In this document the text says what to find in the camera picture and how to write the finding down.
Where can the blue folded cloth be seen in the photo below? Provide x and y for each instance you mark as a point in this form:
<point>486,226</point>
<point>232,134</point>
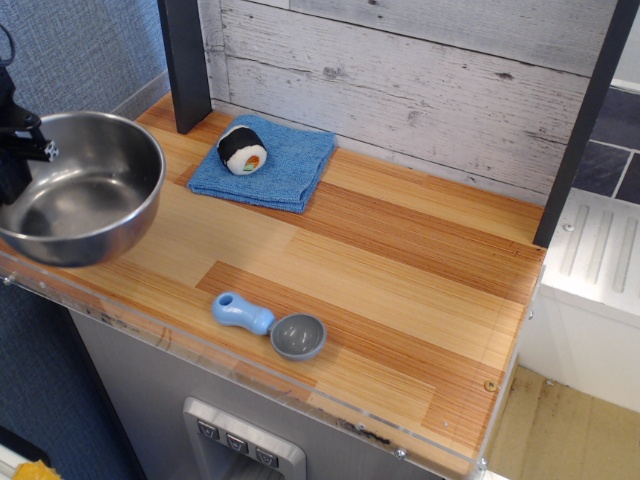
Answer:
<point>295,162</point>

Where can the silver dispenser panel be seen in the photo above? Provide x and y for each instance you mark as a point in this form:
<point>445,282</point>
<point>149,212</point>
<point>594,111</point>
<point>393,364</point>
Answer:
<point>227,447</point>

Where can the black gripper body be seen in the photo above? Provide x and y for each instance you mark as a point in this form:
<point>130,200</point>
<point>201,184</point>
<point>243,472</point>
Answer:
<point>20,129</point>

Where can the stainless steel pot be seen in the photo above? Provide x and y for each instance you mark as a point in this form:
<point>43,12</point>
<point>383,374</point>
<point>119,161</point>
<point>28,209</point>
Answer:
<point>95,200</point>

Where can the white ridged side counter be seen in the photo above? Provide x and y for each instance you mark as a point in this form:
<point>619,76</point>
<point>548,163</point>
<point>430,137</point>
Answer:
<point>583,329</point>

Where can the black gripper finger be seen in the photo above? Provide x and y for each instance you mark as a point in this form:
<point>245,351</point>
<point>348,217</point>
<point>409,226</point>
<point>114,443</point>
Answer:
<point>15,177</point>

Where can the dark grey post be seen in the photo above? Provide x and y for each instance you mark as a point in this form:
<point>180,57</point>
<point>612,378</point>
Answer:
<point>609,56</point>
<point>186,63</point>

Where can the clear acrylic edge guard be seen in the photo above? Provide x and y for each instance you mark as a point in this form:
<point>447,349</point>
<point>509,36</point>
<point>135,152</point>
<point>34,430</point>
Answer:
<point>415,355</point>

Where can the dark grey left post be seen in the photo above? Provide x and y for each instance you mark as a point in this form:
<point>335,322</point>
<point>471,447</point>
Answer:
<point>186,63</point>

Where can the yellow object at corner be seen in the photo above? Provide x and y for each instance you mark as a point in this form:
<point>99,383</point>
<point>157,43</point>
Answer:
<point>35,471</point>

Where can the plush sushi roll toy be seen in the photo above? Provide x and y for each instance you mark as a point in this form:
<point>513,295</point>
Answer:
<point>241,150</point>

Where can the dark grey right post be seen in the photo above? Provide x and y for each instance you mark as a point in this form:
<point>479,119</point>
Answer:
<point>609,56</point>

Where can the blue grey toy scoop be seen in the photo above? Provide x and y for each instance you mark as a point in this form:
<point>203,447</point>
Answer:
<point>295,337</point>

